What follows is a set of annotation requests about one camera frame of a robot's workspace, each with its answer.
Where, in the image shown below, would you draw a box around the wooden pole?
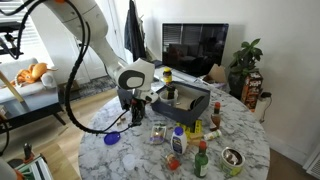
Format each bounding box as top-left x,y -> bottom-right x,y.
0,70 -> 26,104

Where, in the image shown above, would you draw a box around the red black tool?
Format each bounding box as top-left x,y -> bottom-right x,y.
22,142 -> 34,164

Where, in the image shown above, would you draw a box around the white panel door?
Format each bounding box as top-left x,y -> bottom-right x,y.
61,0 -> 128,83

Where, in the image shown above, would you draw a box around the dark patterned rug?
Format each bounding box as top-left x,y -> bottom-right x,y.
59,75 -> 118,104

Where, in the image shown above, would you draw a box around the thick black corrugated hose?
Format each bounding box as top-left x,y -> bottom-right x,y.
64,0 -> 141,135

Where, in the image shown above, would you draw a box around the green glass bottle red cap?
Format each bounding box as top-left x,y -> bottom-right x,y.
194,140 -> 210,179

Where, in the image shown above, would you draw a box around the green white striped box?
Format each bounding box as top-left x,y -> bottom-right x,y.
14,154 -> 54,180

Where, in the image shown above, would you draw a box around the white bottle blue cap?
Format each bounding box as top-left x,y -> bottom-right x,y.
170,126 -> 188,155

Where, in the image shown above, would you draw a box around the dark closed laptop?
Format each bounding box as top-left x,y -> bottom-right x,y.
151,59 -> 163,69

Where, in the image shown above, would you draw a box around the black round object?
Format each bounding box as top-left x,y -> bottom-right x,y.
189,95 -> 206,112

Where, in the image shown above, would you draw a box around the thin black cable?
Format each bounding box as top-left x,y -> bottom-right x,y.
0,0 -> 38,60

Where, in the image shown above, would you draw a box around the white window blinds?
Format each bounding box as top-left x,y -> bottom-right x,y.
0,0 -> 37,41

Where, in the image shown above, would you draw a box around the green potted plant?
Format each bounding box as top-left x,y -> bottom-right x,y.
228,38 -> 264,100

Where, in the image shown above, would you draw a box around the orange plush toy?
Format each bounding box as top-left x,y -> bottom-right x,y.
9,62 -> 58,88

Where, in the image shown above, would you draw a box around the red-capped hot sauce bottle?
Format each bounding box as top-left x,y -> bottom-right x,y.
209,101 -> 222,132

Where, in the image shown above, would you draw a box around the open green tin can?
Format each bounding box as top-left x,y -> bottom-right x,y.
221,147 -> 246,178

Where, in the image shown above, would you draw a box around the yellow black printed pack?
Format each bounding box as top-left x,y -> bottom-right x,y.
175,119 -> 204,139

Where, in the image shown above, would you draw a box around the open cardboard box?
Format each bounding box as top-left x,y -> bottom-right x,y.
201,63 -> 228,85

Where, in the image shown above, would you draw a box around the purple green snack packet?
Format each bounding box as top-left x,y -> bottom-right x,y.
149,124 -> 168,146

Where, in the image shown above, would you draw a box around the orange printed box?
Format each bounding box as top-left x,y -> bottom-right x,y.
240,71 -> 264,113

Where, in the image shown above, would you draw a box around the grey plush cushion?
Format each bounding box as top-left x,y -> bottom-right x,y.
40,71 -> 58,90

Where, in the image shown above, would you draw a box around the white plastic cup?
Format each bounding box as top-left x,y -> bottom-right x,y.
158,89 -> 179,108

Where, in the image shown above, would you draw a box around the small brown cardboard box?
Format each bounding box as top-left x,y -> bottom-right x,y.
58,79 -> 81,94

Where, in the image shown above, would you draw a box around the small red-capped jar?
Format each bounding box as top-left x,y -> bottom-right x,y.
165,153 -> 181,172

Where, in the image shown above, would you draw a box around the dark hanging jacket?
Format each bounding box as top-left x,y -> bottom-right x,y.
123,0 -> 148,63

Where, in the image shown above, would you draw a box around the grey sofa black frame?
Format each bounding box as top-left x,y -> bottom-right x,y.
0,58 -> 67,134

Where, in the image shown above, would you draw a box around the white floor vent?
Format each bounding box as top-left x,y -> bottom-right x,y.
303,144 -> 320,180

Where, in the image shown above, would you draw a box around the black flat screen television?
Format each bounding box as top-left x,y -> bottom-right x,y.
162,23 -> 230,78

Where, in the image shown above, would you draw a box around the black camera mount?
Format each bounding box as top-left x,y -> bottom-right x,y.
0,21 -> 24,57

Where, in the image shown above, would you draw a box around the yellow-lidded supplement bottle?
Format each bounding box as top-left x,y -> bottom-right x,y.
162,67 -> 173,84

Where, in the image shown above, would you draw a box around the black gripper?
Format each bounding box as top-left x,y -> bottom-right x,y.
130,98 -> 147,126

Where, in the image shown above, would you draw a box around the white television stand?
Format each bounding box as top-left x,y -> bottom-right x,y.
151,61 -> 231,93

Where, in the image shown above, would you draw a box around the small white green-capped bottle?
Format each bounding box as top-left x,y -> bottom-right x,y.
203,129 -> 223,142

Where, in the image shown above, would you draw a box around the navy cardboard box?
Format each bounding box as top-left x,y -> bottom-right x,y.
149,81 -> 212,128

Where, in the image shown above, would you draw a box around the grey rounded cover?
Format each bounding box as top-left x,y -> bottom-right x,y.
0,158 -> 18,180

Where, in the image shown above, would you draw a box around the yellow black bottle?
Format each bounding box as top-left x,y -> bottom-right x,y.
165,83 -> 177,100

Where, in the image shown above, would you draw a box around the white device black top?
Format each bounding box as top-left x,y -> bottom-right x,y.
254,92 -> 273,124

